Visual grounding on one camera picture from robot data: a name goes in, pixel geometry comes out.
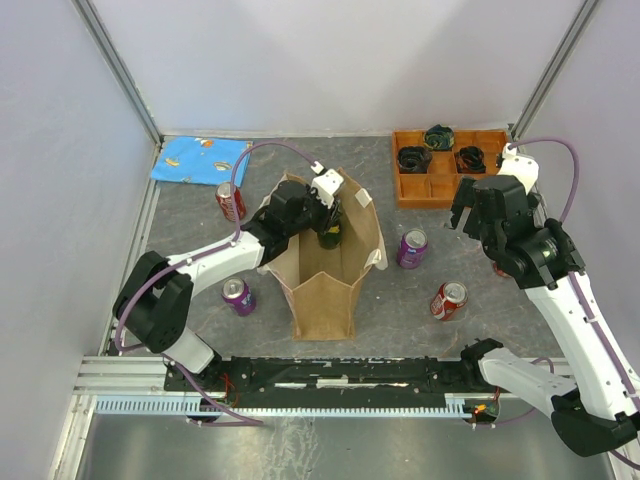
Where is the aluminium frame post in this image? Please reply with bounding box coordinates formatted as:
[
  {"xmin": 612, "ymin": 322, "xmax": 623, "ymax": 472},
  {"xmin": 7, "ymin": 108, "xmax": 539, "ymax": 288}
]
[
  {"xmin": 71, "ymin": 0, "xmax": 164, "ymax": 145},
  {"xmin": 509, "ymin": 0, "xmax": 601, "ymax": 140}
]

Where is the blue patterned cloth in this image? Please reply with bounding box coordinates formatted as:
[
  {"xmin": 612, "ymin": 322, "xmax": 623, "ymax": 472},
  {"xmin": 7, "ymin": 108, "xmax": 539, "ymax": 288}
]
[{"xmin": 151, "ymin": 136, "xmax": 253, "ymax": 186}]

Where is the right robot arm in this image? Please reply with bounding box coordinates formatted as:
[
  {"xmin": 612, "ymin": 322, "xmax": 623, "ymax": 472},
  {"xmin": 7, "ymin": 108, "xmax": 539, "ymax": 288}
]
[{"xmin": 450, "ymin": 175, "xmax": 639, "ymax": 457}]

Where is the red cola can far right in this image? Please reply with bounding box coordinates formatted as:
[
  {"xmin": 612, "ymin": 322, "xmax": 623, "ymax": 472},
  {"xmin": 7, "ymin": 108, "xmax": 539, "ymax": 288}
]
[{"xmin": 492, "ymin": 261, "xmax": 512, "ymax": 278}]

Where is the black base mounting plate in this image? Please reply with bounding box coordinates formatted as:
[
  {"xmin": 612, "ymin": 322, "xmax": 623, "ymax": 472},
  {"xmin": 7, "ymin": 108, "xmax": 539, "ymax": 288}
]
[{"xmin": 194, "ymin": 357, "xmax": 506, "ymax": 408}]

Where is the orange wooden divided tray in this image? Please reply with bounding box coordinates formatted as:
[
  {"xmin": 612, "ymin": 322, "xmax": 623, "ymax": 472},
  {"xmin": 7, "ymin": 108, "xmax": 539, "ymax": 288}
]
[{"xmin": 391, "ymin": 129, "xmax": 508, "ymax": 210}]

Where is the left aluminium frame post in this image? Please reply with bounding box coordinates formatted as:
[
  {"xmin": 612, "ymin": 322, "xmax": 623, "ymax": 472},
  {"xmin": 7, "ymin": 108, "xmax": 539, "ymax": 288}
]
[{"xmin": 71, "ymin": 0, "xmax": 164, "ymax": 145}]

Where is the right aluminium frame post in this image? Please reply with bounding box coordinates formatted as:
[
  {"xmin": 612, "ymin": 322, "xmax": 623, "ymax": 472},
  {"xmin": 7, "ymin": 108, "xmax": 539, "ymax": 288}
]
[{"xmin": 509, "ymin": 0, "xmax": 601, "ymax": 140}]

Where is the red cola can front right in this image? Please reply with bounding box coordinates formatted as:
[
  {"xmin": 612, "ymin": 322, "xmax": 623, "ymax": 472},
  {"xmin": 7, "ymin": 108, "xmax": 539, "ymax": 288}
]
[{"xmin": 430, "ymin": 281, "xmax": 468, "ymax": 321}]

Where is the purple soda can left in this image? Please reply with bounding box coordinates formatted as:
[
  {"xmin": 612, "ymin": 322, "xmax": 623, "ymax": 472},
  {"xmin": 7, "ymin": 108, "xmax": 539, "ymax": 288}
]
[{"xmin": 221, "ymin": 277, "xmax": 256, "ymax": 316}]

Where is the green glass bottle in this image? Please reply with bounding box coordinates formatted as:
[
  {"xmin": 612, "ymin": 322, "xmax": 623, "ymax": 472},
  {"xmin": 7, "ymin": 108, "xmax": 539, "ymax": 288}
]
[{"xmin": 317, "ymin": 201, "xmax": 342, "ymax": 250}]

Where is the purple soda can right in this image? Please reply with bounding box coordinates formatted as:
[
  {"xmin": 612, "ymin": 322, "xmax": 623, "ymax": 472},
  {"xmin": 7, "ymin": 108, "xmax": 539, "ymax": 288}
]
[{"xmin": 396, "ymin": 228, "xmax": 428, "ymax": 269}]

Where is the red cola can left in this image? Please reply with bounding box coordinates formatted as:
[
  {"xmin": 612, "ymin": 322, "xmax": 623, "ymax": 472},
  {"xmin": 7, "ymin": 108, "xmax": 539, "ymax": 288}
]
[{"xmin": 215, "ymin": 182, "xmax": 247, "ymax": 221}]

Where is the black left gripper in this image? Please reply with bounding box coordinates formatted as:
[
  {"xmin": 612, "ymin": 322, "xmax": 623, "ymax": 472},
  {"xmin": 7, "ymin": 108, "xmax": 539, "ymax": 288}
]
[{"xmin": 286, "ymin": 180, "xmax": 343, "ymax": 237}]

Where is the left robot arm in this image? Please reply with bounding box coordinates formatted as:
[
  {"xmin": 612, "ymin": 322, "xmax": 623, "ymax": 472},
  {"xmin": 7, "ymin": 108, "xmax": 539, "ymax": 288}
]
[{"xmin": 113, "ymin": 179, "xmax": 342, "ymax": 390}]

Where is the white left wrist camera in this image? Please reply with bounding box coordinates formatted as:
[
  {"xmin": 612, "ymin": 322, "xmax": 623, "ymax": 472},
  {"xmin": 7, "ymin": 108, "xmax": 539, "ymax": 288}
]
[{"xmin": 311, "ymin": 161, "xmax": 344, "ymax": 208}]

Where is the red cola can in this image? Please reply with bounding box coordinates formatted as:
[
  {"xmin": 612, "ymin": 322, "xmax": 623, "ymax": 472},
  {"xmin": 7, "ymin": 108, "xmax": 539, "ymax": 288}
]
[
  {"xmin": 430, "ymin": 281, "xmax": 468, "ymax": 321},
  {"xmin": 492, "ymin": 261, "xmax": 512, "ymax": 278},
  {"xmin": 215, "ymin": 182, "xmax": 247, "ymax": 221}
]

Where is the light blue cable duct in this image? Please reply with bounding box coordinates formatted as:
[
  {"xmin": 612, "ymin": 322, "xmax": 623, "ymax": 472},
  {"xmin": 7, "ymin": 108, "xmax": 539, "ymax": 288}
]
[{"xmin": 94, "ymin": 395, "xmax": 471, "ymax": 419}]

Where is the purple soda can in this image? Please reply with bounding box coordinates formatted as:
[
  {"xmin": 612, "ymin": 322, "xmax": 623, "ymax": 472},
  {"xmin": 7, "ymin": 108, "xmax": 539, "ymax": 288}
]
[
  {"xmin": 396, "ymin": 228, "xmax": 428, "ymax": 269},
  {"xmin": 221, "ymin": 277, "xmax": 256, "ymax": 316}
]

